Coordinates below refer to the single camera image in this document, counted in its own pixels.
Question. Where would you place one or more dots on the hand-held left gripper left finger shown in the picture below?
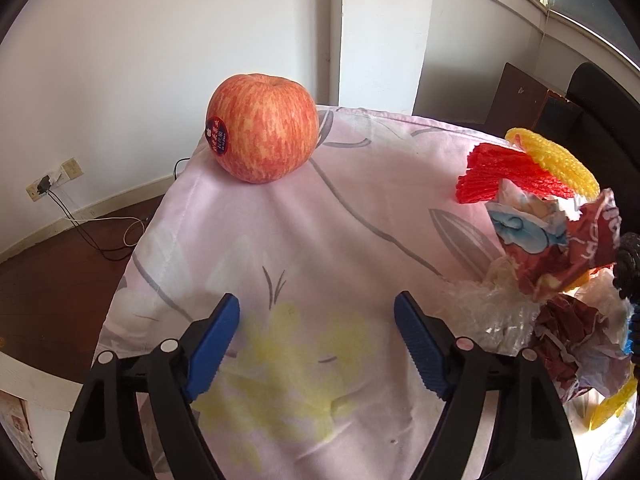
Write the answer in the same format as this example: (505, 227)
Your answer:
(215, 345)

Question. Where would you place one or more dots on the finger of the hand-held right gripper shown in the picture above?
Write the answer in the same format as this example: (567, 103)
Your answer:
(635, 332)

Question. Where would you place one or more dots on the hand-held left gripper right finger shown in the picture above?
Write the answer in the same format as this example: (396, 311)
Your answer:
(420, 345)

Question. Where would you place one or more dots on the white plastic ball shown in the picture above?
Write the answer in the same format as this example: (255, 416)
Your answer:
(602, 295)

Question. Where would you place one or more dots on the dark red wrapper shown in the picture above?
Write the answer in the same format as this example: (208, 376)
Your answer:
(565, 330)

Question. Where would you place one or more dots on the black foam net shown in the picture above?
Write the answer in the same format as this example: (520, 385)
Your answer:
(629, 260)

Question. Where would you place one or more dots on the blue and red wrapper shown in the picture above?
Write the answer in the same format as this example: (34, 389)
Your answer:
(530, 230)

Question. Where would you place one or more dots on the clear plastic wrap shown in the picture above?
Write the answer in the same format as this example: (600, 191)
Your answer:
(490, 310)

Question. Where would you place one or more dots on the pink floral tablecloth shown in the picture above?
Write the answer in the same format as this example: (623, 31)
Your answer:
(350, 210)

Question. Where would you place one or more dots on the white wooden board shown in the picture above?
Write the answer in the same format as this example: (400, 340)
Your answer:
(35, 385)

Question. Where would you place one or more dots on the red foam net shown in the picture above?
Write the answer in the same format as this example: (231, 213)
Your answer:
(500, 175)

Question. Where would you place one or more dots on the red apple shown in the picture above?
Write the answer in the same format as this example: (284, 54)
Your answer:
(270, 125)

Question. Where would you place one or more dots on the black power plug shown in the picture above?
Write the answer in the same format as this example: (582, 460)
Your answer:
(45, 184)

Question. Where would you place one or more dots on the black armchair with wooden sides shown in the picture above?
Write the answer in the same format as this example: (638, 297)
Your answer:
(520, 100)

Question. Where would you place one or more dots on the white wall socket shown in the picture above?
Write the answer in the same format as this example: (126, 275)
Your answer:
(32, 191)
(71, 169)

